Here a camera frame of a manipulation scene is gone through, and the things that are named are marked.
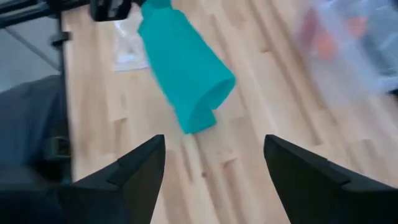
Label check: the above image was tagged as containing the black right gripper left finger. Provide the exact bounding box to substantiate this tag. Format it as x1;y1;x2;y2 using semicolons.
57;134;165;224

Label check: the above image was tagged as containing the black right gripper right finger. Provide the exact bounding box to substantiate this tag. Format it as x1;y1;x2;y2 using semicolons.
263;134;398;224

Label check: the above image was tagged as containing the black metal table frame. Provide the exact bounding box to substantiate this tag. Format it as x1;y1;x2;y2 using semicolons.
0;0;91;187

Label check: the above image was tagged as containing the clear plastic bag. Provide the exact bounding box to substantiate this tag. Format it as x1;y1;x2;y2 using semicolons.
111;12;150;72

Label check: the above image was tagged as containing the green elastic bandage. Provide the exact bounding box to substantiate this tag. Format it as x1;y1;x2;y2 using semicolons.
137;0;236;134

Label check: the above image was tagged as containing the clear plastic storage box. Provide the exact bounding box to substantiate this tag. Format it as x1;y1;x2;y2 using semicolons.
295;0;398;103

